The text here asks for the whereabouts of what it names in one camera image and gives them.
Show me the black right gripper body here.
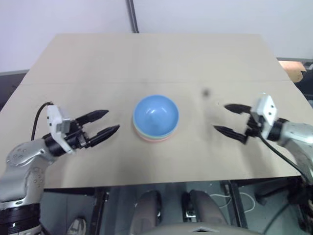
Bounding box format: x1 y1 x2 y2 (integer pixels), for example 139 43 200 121
244 113 265 142

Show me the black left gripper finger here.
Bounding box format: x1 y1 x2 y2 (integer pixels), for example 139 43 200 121
89 124 121 148
75 109 110 127

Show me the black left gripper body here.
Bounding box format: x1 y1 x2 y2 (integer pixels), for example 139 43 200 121
64 118 91 150

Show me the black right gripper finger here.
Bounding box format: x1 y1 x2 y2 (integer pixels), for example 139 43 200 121
224 103 252 116
213 125 248 145

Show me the pink plastic bowl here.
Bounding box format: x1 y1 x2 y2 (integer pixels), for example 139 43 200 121
134 123 176 144

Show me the blue plastic bowl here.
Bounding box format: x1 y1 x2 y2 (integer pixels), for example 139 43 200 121
133 94 180 137

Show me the dark rounded shape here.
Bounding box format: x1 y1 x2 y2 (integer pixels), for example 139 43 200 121
187 189 228 226
131 190 162 232

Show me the dark furniture beside table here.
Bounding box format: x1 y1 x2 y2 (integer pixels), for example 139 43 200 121
0 70 29 111

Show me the grey sneaker shoe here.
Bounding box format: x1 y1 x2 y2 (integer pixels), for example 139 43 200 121
67 217 87 235

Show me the grey robot torso edge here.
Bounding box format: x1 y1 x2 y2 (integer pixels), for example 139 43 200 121
144 222 247 235

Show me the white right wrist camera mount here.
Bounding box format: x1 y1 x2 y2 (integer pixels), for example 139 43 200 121
251 93 279 141

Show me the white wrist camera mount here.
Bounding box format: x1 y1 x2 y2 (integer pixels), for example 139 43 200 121
251 93 279 141
46 104 74 154

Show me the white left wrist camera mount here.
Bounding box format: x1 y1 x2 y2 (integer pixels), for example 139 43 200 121
46 104 74 154

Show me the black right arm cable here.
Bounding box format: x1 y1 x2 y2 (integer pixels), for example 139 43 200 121
258 135 309 177

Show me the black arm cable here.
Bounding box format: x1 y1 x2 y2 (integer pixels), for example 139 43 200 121
31 101 53 141
258 135 309 177

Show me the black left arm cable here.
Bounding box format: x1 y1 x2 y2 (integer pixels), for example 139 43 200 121
31 101 53 141

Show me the black table frame leg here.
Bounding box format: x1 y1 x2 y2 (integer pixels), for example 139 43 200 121
226 180 248 230
90 188 110 235

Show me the white floor cable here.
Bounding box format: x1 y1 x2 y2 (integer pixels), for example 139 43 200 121
209 192 255 214

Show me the dark vertical post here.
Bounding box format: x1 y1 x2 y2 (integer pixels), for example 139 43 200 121
125 0 140 34

